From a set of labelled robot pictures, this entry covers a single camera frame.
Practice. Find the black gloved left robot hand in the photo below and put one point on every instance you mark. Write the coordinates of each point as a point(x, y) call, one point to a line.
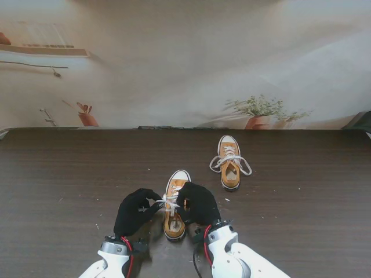
point(130, 217)

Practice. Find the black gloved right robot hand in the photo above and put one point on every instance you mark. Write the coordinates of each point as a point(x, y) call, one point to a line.
point(203, 205)

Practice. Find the yellow canvas sneaker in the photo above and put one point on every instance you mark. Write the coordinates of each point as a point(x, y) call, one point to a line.
point(224, 181)
point(179, 175)

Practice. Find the green plant in terracotta pot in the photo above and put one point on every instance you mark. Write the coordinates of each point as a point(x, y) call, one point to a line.
point(258, 121)

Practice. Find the terracotta pot with wooden utensils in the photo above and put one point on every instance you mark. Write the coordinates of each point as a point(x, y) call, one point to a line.
point(88, 120)

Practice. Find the metal tap fixture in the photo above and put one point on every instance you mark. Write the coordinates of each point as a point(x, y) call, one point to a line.
point(50, 120)

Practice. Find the metal wall rail with hook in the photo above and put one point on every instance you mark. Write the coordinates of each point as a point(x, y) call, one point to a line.
point(29, 63)

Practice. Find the wooden wall shelf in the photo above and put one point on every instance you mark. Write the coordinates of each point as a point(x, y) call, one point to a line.
point(43, 50)

